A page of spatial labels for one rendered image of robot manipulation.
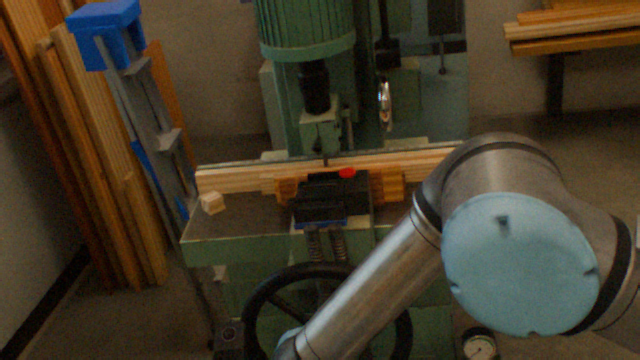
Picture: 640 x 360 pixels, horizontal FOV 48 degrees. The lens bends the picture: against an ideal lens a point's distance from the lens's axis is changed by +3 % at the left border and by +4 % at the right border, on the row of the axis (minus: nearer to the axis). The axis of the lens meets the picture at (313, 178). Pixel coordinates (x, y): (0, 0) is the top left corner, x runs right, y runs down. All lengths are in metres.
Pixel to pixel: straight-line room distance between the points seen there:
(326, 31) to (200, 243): 0.46
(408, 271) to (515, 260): 0.22
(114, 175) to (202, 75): 1.37
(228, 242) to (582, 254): 0.84
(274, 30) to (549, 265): 0.76
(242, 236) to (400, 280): 0.56
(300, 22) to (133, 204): 1.61
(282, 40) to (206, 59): 2.65
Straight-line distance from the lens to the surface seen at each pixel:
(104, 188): 2.66
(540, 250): 0.58
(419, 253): 0.77
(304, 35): 1.20
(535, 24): 3.22
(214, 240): 1.32
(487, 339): 1.35
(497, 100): 3.80
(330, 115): 1.31
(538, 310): 0.61
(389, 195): 1.33
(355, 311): 0.83
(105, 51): 2.02
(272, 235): 1.29
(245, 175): 1.43
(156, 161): 2.11
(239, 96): 3.88
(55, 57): 2.52
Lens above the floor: 1.58
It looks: 28 degrees down
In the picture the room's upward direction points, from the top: 9 degrees counter-clockwise
